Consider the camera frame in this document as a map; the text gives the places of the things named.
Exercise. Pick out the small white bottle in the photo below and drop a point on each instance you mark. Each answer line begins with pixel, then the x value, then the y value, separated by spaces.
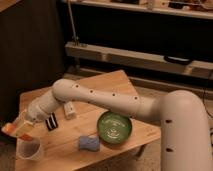
pixel 69 111

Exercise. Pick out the green ceramic bowl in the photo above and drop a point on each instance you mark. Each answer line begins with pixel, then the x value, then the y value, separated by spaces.
pixel 113 128

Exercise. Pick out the translucent ceramic cup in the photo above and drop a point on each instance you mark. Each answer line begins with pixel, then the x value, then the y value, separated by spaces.
pixel 30 150

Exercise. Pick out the blue sponge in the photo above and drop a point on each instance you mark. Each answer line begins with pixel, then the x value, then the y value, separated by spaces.
pixel 88 143

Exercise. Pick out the wooden shelf beam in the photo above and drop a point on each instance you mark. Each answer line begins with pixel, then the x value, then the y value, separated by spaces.
pixel 137 59

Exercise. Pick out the orange pepper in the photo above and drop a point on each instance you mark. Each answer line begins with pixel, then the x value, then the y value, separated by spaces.
pixel 8 129

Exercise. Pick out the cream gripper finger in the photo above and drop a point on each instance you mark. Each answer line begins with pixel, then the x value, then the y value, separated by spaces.
pixel 20 119
pixel 22 130

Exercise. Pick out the black handle on shelf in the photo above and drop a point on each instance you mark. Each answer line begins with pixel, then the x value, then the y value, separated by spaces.
pixel 177 61

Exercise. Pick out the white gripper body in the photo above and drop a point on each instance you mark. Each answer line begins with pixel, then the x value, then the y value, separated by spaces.
pixel 34 113

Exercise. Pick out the metal pole stand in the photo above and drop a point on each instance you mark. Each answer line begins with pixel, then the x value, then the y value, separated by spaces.
pixel 75 38

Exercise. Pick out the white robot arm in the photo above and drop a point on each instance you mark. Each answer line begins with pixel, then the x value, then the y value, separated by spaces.
pixel 185 132

